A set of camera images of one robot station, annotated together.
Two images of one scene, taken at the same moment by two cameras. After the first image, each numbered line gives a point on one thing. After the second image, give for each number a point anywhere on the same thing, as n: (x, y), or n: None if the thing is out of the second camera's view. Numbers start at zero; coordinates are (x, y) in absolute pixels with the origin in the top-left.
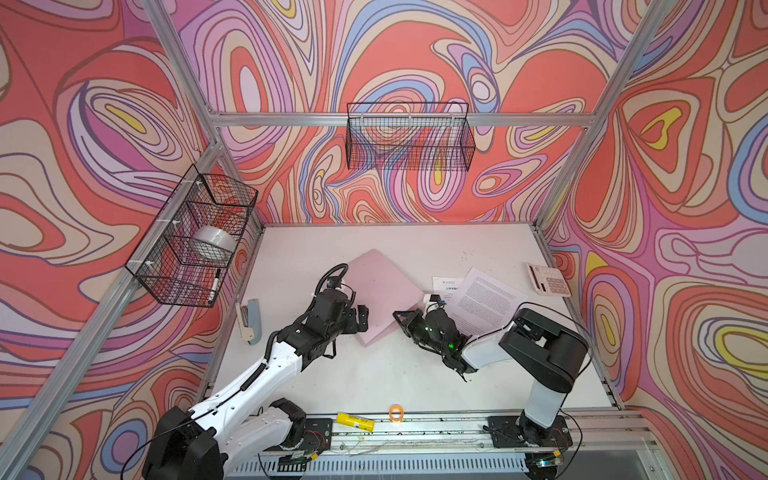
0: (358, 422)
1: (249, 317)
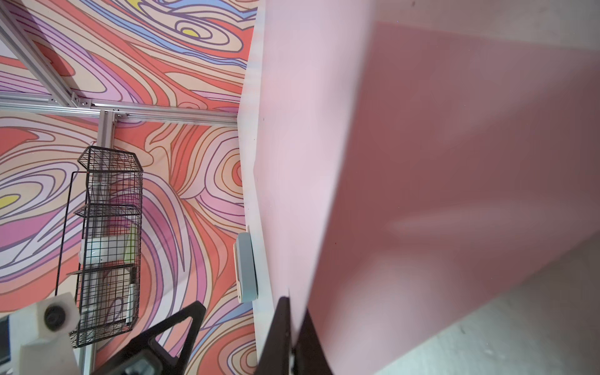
0: None
1: (245, 269)
